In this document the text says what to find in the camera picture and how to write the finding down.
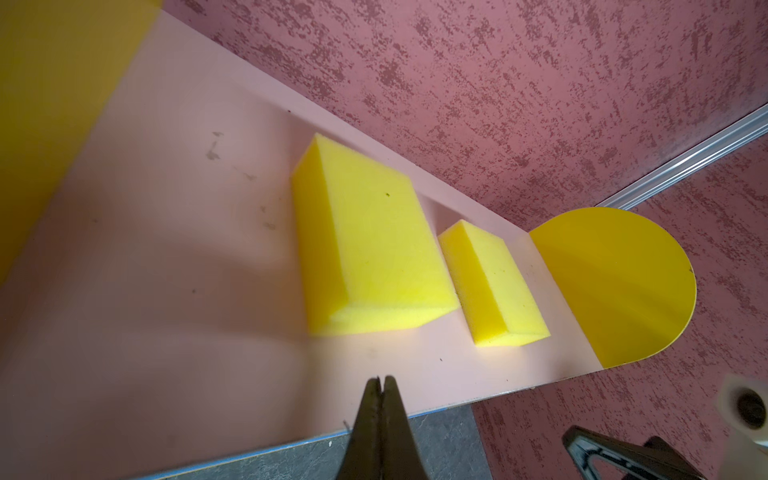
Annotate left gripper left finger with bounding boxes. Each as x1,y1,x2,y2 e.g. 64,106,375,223
336,377,382,480

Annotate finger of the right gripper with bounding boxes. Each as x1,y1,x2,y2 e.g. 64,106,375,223
562,425,704,480

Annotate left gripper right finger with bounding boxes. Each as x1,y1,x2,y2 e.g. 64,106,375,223
381,375,428,480

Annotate bright yellow sponge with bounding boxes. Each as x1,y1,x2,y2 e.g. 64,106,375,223
438,220,550,347
291,134,459,337

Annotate yellow shelf pink blue boards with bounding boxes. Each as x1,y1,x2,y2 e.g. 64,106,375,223
1,14,697,479

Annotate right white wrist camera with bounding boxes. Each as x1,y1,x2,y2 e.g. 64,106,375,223
716,374,767,479

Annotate right aluminium corner post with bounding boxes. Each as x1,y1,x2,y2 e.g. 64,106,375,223
597,105,768,210

